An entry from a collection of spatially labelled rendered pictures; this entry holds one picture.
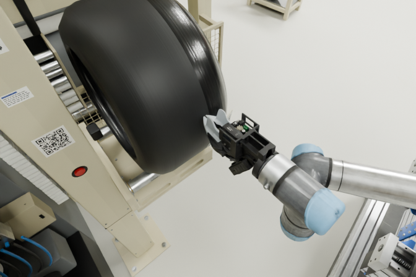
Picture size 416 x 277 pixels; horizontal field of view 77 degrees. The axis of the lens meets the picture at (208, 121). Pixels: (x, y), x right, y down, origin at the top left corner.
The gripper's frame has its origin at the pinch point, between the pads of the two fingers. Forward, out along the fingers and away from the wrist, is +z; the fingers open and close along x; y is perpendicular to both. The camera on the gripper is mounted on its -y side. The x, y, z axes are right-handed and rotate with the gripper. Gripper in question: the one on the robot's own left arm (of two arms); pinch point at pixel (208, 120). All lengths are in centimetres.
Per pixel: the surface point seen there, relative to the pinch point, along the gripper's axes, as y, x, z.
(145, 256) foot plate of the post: -120, 33, 30
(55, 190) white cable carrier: -19, 41, 23
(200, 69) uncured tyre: 11.8, -3.0, 5.3
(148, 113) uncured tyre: 8.5, 12.9, 4.2
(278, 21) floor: -106, -228, 152
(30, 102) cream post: 13.9, 31.7, 18.4
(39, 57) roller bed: 2, 25, 61
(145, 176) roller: -29.6, 16.9, 16.8
